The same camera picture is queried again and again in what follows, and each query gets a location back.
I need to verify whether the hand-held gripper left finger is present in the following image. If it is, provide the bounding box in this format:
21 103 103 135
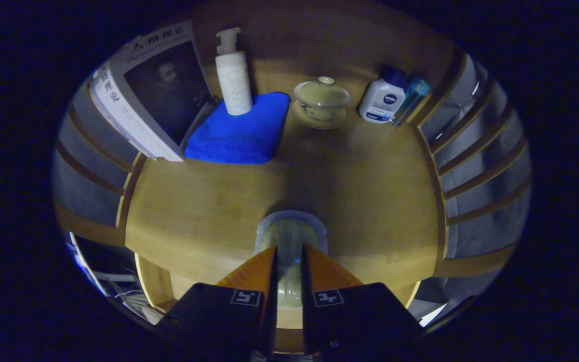
156 245 278 356

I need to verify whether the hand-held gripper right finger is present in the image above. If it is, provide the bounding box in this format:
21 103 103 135
301 244 423 355

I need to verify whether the wooden cabinet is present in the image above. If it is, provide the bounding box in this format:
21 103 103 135
53 0 531 352

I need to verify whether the white lotion bottle blue cap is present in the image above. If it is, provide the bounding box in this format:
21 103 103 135
358 65 407 124

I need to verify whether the white book with portrait cover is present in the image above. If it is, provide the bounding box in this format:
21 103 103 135
88 23 215 162

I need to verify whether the blue folded cloth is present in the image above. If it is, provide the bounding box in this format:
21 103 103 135
184 92 291 165

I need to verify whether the white pump bottle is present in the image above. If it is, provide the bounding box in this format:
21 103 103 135
214 28 254 116

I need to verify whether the wooden countertop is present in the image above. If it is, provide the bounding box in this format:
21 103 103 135
125 53 448 307

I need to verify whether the beige lidded tea cup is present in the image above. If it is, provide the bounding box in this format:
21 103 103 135
292 76 352 130

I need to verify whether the small teal bottle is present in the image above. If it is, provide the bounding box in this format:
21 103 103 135
390 76 432 126

